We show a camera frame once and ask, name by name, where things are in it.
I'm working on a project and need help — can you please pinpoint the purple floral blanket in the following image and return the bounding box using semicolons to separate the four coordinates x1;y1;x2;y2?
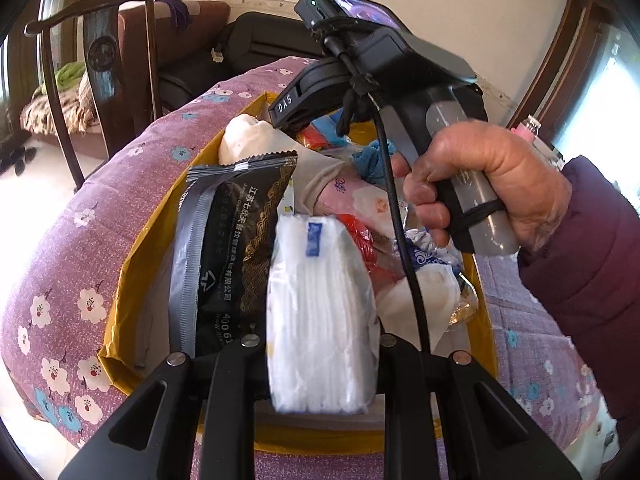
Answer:
0;55;621;480

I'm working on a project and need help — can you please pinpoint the purple cloth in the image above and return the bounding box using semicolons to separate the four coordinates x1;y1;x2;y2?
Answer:
167;0;192;31

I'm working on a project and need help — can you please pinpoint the plastic bottle with pink cap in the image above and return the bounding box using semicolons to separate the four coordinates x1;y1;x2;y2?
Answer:
515;115;566;171

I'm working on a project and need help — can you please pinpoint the light blue packet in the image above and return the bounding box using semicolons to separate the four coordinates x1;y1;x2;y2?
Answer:
311;112;351;134

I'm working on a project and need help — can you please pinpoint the white cream packet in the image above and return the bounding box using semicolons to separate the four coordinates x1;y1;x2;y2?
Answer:
217;112;346;216

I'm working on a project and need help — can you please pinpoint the pink tissue packet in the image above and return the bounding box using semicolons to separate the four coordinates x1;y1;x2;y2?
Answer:
315;170;416;241

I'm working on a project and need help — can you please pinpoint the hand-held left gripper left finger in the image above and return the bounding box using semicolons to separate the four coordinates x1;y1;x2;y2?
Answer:
57;332;273;480

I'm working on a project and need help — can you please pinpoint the black suitcase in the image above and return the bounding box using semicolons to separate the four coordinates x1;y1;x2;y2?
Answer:
157;10;331;111

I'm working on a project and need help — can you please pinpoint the person's right forearm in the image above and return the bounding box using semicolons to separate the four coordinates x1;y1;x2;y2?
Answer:
517;155;640;441

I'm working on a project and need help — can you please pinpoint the wooden window frame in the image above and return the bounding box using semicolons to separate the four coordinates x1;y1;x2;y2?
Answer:
505;0;640;136

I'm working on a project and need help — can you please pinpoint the person's right hand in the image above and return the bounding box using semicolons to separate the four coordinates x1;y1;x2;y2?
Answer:
390;122;573;261

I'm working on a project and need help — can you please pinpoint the yellow cardboard box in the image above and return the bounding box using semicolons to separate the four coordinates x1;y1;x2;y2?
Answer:
97;91;498;453

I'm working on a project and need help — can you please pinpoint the small red wrapper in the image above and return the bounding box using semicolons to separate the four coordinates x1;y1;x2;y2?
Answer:
297;125;331;151

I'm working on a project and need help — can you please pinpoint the brown sofa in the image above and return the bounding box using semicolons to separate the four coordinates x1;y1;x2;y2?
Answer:
117;0;232;106

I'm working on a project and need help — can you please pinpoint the white tissue packet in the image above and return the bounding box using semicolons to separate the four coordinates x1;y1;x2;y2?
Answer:
266;212;381;416

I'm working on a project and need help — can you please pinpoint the black shoe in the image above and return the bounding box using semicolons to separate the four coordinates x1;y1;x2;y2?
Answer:
12;146;38;176

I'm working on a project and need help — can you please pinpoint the blue cloth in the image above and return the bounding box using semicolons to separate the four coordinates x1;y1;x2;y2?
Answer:
352;141;401;186

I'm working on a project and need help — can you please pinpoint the gold wrapper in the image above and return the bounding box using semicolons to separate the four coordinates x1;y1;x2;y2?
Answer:
447;275;481;328

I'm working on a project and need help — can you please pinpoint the red packet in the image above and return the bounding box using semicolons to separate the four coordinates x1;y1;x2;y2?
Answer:
345;214;401;288

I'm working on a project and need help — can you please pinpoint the patterned bedding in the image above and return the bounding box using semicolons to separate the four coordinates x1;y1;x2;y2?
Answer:
20;72;101;136

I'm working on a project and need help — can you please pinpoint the black cable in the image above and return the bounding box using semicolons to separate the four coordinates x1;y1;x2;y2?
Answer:
320;20;433;356

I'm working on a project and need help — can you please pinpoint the green cloth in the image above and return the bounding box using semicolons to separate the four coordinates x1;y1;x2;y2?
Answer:
55;60;87;92

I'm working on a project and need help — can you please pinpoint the dark wooden chair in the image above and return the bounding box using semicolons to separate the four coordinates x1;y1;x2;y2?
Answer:
24;0;166;193

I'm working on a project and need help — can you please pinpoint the blue white patterned packet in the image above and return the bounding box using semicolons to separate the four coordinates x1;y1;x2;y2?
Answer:
395;227;463;281

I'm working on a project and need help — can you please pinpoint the black wet wipe packet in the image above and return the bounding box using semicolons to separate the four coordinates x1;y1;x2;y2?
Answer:
167;150;300;358

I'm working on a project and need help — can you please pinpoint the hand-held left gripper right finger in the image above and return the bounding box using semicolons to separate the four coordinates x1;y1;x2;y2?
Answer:
372;332;583;480

